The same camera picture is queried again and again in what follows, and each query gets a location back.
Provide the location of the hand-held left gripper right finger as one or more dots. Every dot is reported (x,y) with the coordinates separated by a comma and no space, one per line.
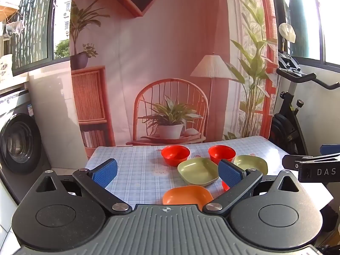
(230,175)

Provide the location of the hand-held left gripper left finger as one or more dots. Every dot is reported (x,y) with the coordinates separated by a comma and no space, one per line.
(106,172)

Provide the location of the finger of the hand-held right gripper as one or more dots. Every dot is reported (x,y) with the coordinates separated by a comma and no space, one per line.
(330,150)
(292,162)

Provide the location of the red bowl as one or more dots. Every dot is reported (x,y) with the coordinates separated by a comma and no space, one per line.
(175,154)
(221,152)
(225,185)

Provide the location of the green square plate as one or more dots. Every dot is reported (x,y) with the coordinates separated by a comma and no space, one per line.
(198,170)
(251,163)

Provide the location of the orange square plate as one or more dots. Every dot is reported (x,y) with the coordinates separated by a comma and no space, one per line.
(186,195)

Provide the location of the blue plaid tablecloth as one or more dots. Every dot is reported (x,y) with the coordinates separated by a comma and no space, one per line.
(138,164)

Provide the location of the black exercise bike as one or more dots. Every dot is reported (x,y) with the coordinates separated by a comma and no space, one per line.
(287,127)

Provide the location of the grey washing machine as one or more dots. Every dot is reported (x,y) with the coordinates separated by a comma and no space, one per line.
(18,143)

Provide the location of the white plastic bag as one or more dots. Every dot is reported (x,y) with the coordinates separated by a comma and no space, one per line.
(287,32)

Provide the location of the black framed window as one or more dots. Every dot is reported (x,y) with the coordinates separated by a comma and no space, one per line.
(34,32)
(329,18)

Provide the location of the teal curtain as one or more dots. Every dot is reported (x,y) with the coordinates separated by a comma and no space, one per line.
(302,18)

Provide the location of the white printed bag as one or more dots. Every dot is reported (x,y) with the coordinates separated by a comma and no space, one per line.
(5,69)

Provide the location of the hanging grey laundry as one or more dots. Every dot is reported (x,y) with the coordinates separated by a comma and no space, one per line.
(13,29)

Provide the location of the printed wall tapestry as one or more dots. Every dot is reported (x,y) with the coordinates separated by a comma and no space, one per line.
(170,58)

